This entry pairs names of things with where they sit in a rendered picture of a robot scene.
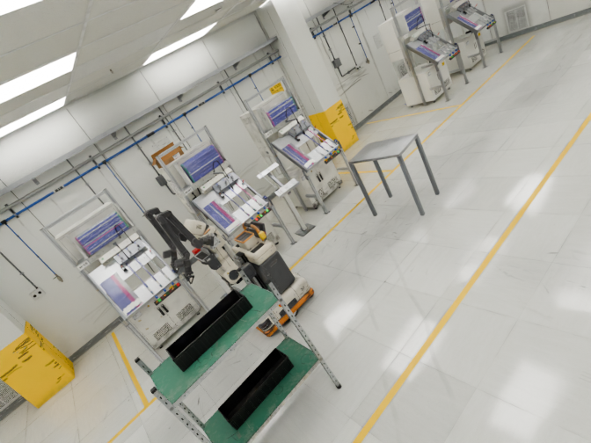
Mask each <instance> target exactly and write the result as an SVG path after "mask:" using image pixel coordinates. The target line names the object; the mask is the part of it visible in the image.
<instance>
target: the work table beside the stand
mask: <svg viewBox="0 0 591 443"><path fill-rule="evenodd" d="M414 140H415V142H416V145H417V147H418V150H419V153H420V156H421V158H422V161H423V164H424V165H425V168H426V171H427V175H428V176H429V179H430V182H431V184H432V187H433V189H434V193H435V195H439V194H440V191H439V189H438V186H437V184H436V182H435V179H434V175H433V172H432V170H431V168H430V165H429V162H428V160H427V156H426V154H425V151H424V149H423V147H422V144H421V141H420V138H419V135H418V134H410V135H406V136H401V137H397V138H392V139H388V140H383V141H379V142H371V143H367V144H366V145H365V146H364V147H363V148H362V149H361V150H360V151H359V152H358V153H357V154H356V155H355V156H354V157H353V158H352V159H351V160H350V161H349V162H348V164H349V166H350V168H351V170H352V172H353V174H354V176H355V178H356V180H357V183H358V185H359V187H360V188H361V191H362V193H363V195H364V197H365V200H366V201H367V203H368V206H369V208H370V210H371V212H372V214H373V215H374V216H377V212H376V210H375V208H374V206H373V204H372V201H371V199H370V197H369V196H368V193H367V191H366V188H365V186H364V184H363V183H362V181H361V178H360V175H359V173H358V171H357V170H356V168H355V166H354V163H364V162H369V161H373V163H374V165H375V167H376V170H377V172H378V174H379V177H380V179H381V180H382V182H383V186H384V188H385V190H386V192H387V194H388V196H389V198H391V197H392V193H391V191H390V188H389V186H388V184H387V182H386V179H385V177H384V175H383V172H382V170H381V167H380V165H379V163H378V162H377V160H381V159H387V158H392V157H396V158H397V159H398V162H399V164H400V167H401V169H402V172H403V173H404V176H405V180H406V182H407V184H408V186H409V188H410V191H411V193H412V196H413V198H414V201H415V203H416V206H417V208H418V210H419V212H420V216H422V215H425V211H424V209H423V206H422V205H421V203H420V199H419V196H418V194H417V192H416V190H415V187H414V185H413V182H412V179H411V177H410V174H409V172H408V170H407V168H406V165H405V161H404V159H403V157H402V154H403V153H404V152H405V150H406V149H407V148H408V147H409V146H410V145H411V144H412V142H413V141H414Z"/></svg>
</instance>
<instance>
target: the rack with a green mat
mask: <svg viewBox="0 0 591 443"><path fill-rule="evenodd" d="M237 271H238V273H239V274H240V276H241V277H242V278H243V280H244V282H245V283H246V284H247V285H246V286H245V287H244V288H243V289H242V290H241V291H240V292H239V293H241V294H243V295H245V297H246V298H247V300H248V301H249V302H250V304H251V305H252V306H253V308H252V309H250V310H249V311H248V312H247V313H246V314H245V315H244V316H243V317H242V318H241V319H240V320H239V321H238V322H236V323H235V324H234V325H233V326H232V327H231V328H230V329H229V330H228V331H227V332H226V333H225V334H224V335H222V336H221V337H220V338H219V339H218V340H217V341H216V342H215V343H214V344H213V345H212V346H211V347H210V348H209V349H207V350H206V351H205V352H204V353H203V354H202V355H201V356H200V357H199V358H198V359H197V360H196V361H195V362H194V363H193V364H192V365H191V366H190V367H189V368H188V369H187V370H186V371H185V372H183V371H182V370H181V369H180V368H179V367H178V366H177V365H176V364H175V363H174V362H173V361H172V359H171V357H170V356H169V357H168V358H167V359H166V360H165V361H164V362H163V363H161V364H160V365H159V366H158V367H157V368H156V369H155V370H154V371H153V372H152V371H151V370H150V369H149V368H148V367H147V366H146V364H145V363H144V362H143V361H142V360H141V359H140V358H139V357H137V358H136V359H135V363H136V364H137V365H138V366H139V367H140V368H141V369H142V370H143V371H144V372H145V373H146V374H147V375H148V376H149V377H150V379H151V380H152V381H153V383H154V385H155V386H154V387H153V388H152V389H151V390H150V392H151V394H152V395H154V396H155V397H156V398H157V399H158V400H159V401H160V402H161V403H162V404H163V405H164V406H165V407H166V408H167V409H168V410H169V411H170V412H171V413H172V414H173V415H174V416H175V417H176V418H177V419H178V420H179V421H180V422H181V423H182V424H183V425H184V426H185V427H186V428H187V429H188V430H189V431H190V432H191V433H192V434H193V435H194V436H195V437H196V438H198V439H199V440H200V441H201V442H202V443H252V442H253V441H254V440H255V439H256V437H257V436H258V435H259V434H260V433H261V431H262V430H263V429H264V428H265V427H266V425H267V424H268V423H269V422H270V421H271V419H272V418H273V417H274V416H275V415H276V413H277V412H278V411H279V410H280V409H281V407H282V406H283V405H284V404H285V403H286V402H287V400H288V399H289V398H290V397H291V396H292V395H293V394H294V393H295V392H296V391H297V389H298V388H299V387H300V386H301V385H302V384H303V382H304V381H305V380H306V379H307V378H308V376H309V375H310V374H311V373H312V371H313V370H314V369H315V368H316V367H317V365H318V364H319V363H320V364H321V365H322V367H323V368H324V369H325V371H326V372H327V373H328V375H329V376H330V378H331V379H332V381H333V383H334V384H335V386H336V388H337V389H341V387H342V386H341V384H340V383H339V381H338V380H337V378H336V377H335V375H334V374H333V372H332V370H331V369H330V368H329V367H328V365H327V364H326V362H325V360H324V359H323V357H322V356H321V354H320V353H319V352H318V350H317V348H316V347H315V346H314V345H313V343H312V342H311V340H310V338H309V337H308V335H307V334H306V332H305V331H304V329H303V327H302V326H301V324H299V322H298V321H297V319H296V317H295V316H294V314H293V313H292V311H291V310H290V308H289V307H288V305H287V304H286V302H285V301H284V300H283V298H282V297H281V295H280V294H279V292H278V291H277V289H276V288H275V286H274V284H273V283H272V281H271V280H267V281H266V284H267V286H268V287H269V289H270V290H271V292H269V291H267V290H265V289H264V288H262V287H258V286H256V285H254V284H252V283H251V282H250V280H249V279H248V277H247V276H246V275H245V273H244V271H243V270H242V269H241V268H240V267H239V268H238V269H237ZM279 304H280V305H281V306H282V308H283V309H284V311H285V312H286V314H287V315H288V317H289V318H290V320H291V321H292V323H293V324H294V326H295V327H296V328H297V330H298V331H299V332H300V334H301V335H302V337H303V339H304V340H305V342H306V343H307V345H308V346H309V348H310V349H309V348H307V347H306V346H304V345H302V344H300V343H299V342H297V341H295V340H294V339H293V338H291V337H290V336H289V335H288V333H287V332H286V331H285V330H284V329H283V327H282V326H281V324H280V323H279V321H278V320H277V318H276V317H275V316H274V314H273V312H272V311H273V310H274V309H275V308H276V307H277V306H278V305H279ZM267 316H270V317H271V319H272V320H273V322H274V323H275V325H276V326H277V328H278V329H279V330H280V332H281V334H282V335H283V336H284V339H283V341H282V342H281V343H280V344H279V345H278V346H277V347H276V348H277V349H278V350H280V351H281V352H283V353H285V354H286V355H287V356H288V358H289V359H290V361H291V362H292V364H293V365H294V367H293V368H292V369H291V370H290V371H289V372H288V374H287V375H286V376H285V377H284V378H283V379H282V380H281V382H280V383H279V384H278V385H277V386H276V387H275V388H274V390H273V391H272V392H271V393H270V394H269V395H268V396H267V397H266V399H265V400H264V401H263V402H262V403H261V404H260V405H259V407H258V408H257V409H256V410H255V411H254V412H253V413H252V414H251V415H250V416H249V417H248V418H247V419H246V420H245V422H244V423H243V424H242V425H241V426H240V427H239V428H238V430H236V429H235V428H233V427H232V426H231V425H230V423H228V422H227V421H226V419H225V418H224V417H223V415H222V414H221V413H220V411H219V410H217V411H216V412H215V413H214V415H213V416H212V417H211V418H210V419H209V420H208V421H207V422H206V423H205V424H203V423H202V422H201V421H200V420H199V419H198V418H197V417H196V416H195V415H194V414H193V413H192V412H191V411H190V409H189V408H188V407H187V406H186V405H185V404H184V403H183V402H182V401H183V400H184V399H185V398H186V397H187V396H188V395H189V394H190V393H191V392H192V391H193V390H194V389H195V388H196V387H197V386H198V385H199V384H200V383H201V382H202V381H203V380H204V379H205V378H206V377H207V376H208V375H209V374H210V373H211V372H212V371H213V370H214V369H215V368H216V367H217V366H218V365H219V364H220V363H221V362H222V361H223V360H224V359H225V358H226V357H227V356H228V355H229V354H230V353H231V352H232V351H233V350H234V349H235V348H236V347H237V346H238V345H239V344H240V343H241V342H242V341H243V340H244V339H245V338H246V337H247V336H248V335H249V334H250V333H251V332H252V331H253V330H254V329H255V328H256V327H257V326H258V325H259V324H260V323H261V322H262V321H263V320H264V319H265V318H266V317H267ZM177 406H179V407H180V408H181V409H182V410H183V411H184V412H185V413H186V414H187V415H188V416H189V417H190V418H191V419H192V420H193V421H194V422H195V423H196V424H197V425H198V426H199V427H200V428H201V429H202V430H203V431H204V432H205V434H206V436H207V437H208V439H209V440H208V439H207V438H206V437H205V436H204V435H203V434H202V433H201V432H200V431H199V430H198V429H197V428H196V427H195V426H194V425H193V424H192V423H191V422H190V421H189V420H188V419H187V418H186V417H185V416H184V415H183V414H182V413H181V412H180V411H179V410H178V409H177V408H176V407H177Z"/></svg>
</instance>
